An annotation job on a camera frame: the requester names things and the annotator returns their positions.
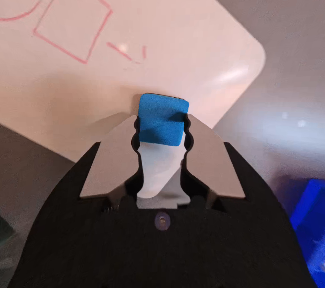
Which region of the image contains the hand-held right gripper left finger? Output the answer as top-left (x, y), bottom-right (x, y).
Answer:
top-left (79, 115), bottom-right (140, 208)

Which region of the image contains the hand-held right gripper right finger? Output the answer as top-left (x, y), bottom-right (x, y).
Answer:
top-left (180, 113), bottom-right (246, 209)

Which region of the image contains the blue foam eraser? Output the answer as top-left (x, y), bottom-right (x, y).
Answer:
top-left (138, 93), bottom-right (190, 147)

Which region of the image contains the blue plastic bin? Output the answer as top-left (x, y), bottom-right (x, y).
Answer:
top-left (289, 178), bottom-right (325, 288)

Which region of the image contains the white whiteboard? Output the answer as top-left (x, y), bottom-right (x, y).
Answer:
top-left (0, 0), bottom-right (266, 200)

